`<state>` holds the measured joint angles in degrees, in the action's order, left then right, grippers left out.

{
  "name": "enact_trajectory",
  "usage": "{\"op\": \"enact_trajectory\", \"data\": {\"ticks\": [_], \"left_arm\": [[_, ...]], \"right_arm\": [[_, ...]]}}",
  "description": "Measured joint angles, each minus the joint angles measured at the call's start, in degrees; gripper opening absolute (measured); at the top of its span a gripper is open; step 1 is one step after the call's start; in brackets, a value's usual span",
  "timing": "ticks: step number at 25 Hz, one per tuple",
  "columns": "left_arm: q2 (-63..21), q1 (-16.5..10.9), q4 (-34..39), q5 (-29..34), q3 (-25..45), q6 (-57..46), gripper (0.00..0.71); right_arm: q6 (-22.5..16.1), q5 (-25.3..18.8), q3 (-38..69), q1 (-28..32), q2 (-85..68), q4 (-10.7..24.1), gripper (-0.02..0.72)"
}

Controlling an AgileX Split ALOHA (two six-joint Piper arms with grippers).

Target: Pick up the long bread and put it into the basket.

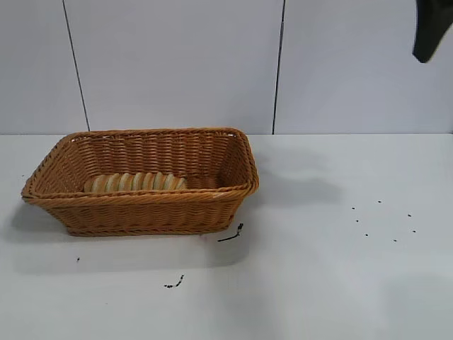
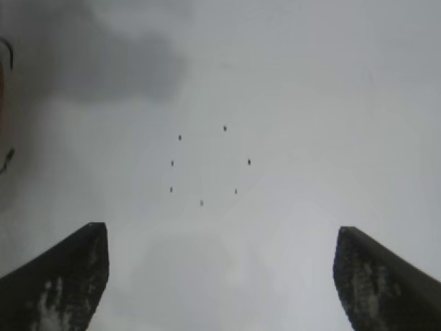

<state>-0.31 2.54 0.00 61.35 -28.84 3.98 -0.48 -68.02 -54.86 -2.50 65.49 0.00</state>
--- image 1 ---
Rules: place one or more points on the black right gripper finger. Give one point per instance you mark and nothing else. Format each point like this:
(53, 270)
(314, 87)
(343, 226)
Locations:
(430, 32)

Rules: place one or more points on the long ridged bread loaf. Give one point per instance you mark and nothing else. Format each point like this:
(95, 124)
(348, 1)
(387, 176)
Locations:
(134, 182)

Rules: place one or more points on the brown woven wicker basket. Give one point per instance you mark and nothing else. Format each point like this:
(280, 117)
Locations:
(141, 212)

